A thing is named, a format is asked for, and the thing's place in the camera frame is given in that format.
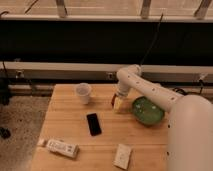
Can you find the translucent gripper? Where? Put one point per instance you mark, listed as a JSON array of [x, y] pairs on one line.
[[118, 103]]

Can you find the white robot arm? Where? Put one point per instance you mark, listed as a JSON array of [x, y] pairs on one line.
[[190, 123]]

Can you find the green bowl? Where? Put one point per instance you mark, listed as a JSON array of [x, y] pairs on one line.
[[146, 112]]

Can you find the black smartphone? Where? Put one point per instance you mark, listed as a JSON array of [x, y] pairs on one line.
[[94, 125]]

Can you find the white plastic cup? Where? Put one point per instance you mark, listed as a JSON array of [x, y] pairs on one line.
[[83, 92]]

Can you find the white toothpaste box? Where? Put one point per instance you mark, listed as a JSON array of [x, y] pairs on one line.
[[59, 147]]

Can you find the black object on floor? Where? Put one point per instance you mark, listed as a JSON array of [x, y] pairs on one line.
[[4, 133]]

